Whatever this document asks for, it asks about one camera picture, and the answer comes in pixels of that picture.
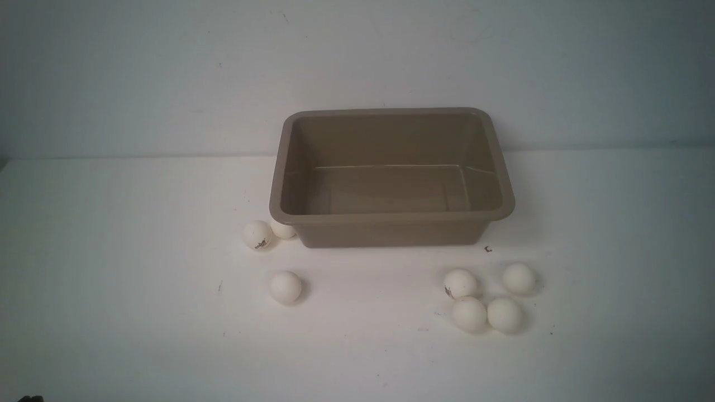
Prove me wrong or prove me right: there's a white ball with dark mark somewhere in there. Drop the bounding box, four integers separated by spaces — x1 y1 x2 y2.
444 268 482 300

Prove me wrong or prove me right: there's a tan plastic bin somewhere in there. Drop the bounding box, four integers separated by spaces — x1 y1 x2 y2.
270 107 516 248

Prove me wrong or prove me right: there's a white ball beside bin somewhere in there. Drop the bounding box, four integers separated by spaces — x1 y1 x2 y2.
270 219 297 240

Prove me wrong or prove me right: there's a white ball with logo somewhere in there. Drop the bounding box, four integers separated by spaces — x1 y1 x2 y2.
241 221 273 250

